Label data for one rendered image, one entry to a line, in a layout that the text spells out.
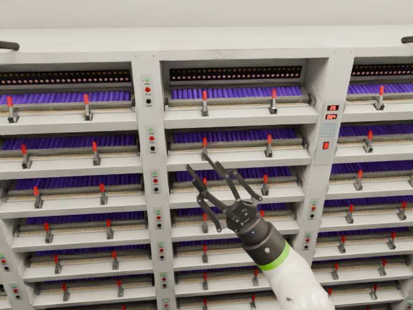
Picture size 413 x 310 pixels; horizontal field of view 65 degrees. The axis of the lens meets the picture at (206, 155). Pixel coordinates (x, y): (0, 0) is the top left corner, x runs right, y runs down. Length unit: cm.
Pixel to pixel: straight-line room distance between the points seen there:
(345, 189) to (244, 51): 80
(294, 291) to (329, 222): 98
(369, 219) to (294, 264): 101
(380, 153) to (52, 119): 133
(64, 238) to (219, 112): 90
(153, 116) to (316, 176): 74
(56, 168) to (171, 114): 50
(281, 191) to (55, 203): 98
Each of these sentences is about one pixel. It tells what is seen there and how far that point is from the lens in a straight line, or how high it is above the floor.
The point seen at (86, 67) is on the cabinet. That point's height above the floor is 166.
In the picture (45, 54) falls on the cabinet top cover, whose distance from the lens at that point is 124.
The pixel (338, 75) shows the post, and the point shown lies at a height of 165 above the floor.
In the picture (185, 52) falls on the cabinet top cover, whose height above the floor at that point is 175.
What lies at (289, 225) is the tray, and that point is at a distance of 163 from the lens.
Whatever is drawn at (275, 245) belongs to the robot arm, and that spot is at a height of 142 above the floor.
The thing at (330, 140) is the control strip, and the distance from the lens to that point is 141.
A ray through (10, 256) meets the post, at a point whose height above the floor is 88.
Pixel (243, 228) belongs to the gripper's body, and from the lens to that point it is 78.
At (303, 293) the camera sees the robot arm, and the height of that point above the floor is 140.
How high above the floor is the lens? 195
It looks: 28 degrees down
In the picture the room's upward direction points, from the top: straight up
